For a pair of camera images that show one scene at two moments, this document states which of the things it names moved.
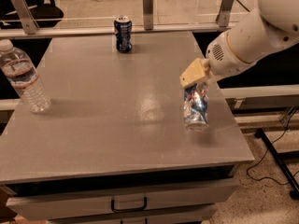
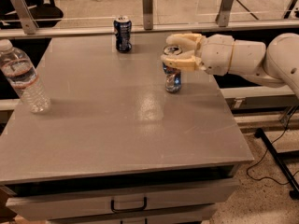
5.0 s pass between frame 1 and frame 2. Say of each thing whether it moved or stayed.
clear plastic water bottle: stayed
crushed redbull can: moved
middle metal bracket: stayed
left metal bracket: stayed
